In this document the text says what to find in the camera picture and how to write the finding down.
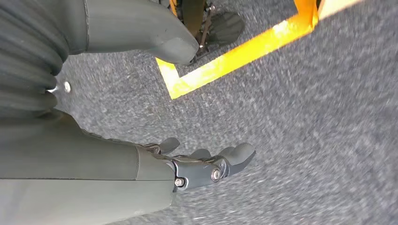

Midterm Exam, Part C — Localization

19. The black ribbed foot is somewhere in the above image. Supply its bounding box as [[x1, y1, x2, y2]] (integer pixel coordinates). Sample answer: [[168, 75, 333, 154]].
[[203, 11, 245, 47]]

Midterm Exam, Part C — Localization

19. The dark stand post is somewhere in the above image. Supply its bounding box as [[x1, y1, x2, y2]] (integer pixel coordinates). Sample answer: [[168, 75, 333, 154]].
[[181, 0, 207, 37]]

